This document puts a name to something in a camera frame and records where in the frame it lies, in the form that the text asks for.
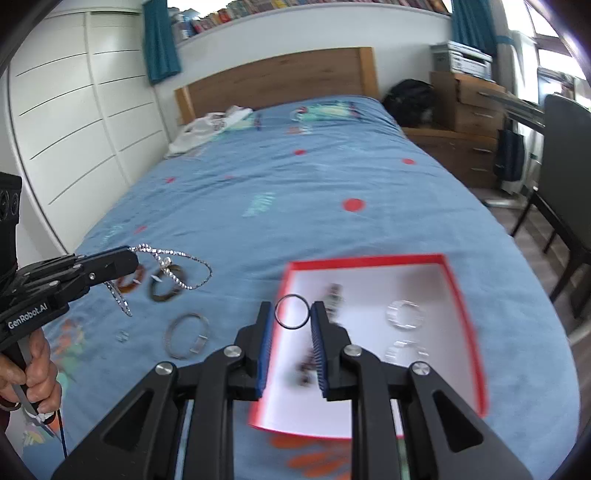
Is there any white cloth bag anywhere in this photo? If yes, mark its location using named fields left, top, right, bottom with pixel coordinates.
left=168, top=106, right=254, bottom=155

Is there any grey printer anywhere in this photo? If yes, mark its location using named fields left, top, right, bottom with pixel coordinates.
left=430, top=41, right=494, bottom=79

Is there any dark blue hanging bag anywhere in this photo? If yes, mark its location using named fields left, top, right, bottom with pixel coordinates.
left=493, top=129, right=526, bottom=182

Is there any red cardboard box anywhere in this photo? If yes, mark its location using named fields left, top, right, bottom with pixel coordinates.
left=247, top=254, right=489, bottom=439

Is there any row of books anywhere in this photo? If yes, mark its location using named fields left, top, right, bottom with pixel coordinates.
left=171, top=0, right=453, bottom=40

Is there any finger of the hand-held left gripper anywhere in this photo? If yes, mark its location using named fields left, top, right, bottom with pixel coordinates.
left=18, top=251, right=140, bottom=301
left=21, top=247, right=134, bottom=278

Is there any black cable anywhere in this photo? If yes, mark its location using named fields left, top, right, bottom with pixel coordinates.
left=44, top=408, right=69, bottom=459

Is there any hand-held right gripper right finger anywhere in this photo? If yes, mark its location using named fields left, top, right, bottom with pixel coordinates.
left=310, top=301, right=534, bottom=480

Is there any wooden dresser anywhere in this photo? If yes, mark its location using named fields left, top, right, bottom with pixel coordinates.
left=402, top=71, right=509, bottom=189

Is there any person's left hand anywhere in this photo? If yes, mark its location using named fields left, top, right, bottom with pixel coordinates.
left=0, top=330, right=63, bottom=416

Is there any grey chair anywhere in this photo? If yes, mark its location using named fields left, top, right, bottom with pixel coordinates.
left=512, top=95, right=591, bottom=319

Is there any plain small ring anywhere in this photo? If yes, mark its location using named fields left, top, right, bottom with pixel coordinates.
left=274, top=294, right=309, bottom=330

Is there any thin silver bangle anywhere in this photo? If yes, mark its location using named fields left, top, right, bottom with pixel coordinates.
left=165, top=313, right=211, bottom=360

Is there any wooden headboard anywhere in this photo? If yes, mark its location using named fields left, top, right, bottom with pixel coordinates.
left=174, top=47, right=380, bottom=125

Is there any blue printed blanket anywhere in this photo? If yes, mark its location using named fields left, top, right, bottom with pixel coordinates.
left=21, top=96, right=580, bottom=480

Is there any teal curtain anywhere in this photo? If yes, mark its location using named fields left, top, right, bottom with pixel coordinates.
left=450, top=0, right=513, bottom=56
left=142, top=0, right=182, bottom=85

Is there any green brown bangle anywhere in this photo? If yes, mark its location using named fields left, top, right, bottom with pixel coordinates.
left=148, top=264, right=189, bottom=303

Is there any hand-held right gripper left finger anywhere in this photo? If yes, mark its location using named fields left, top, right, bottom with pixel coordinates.
left=51, top=301, right=273, bottom=480

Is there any twisted silver hoop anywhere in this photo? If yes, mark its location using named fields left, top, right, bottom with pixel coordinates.
left=387, top=300, right=422, bottom=330
left=384, top=342, right=430, bottom=365

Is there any black backpack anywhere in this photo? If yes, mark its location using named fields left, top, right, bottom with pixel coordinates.
left=382, top=79, right=437, bottom=129

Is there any amber bangle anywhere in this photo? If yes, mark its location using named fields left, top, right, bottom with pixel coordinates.
left=115, top=270, right=145, bottom=295

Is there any white wardrobe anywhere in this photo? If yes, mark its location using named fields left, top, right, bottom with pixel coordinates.
left=7, top=9, right=169, bottom=259

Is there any silver chain necklace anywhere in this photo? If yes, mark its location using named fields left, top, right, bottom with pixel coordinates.
left=107, top=242, right=213, bottom=318

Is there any dark beaded bracelet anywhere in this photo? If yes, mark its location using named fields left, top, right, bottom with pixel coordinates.
left=288, top=281, right=345, bottom=388

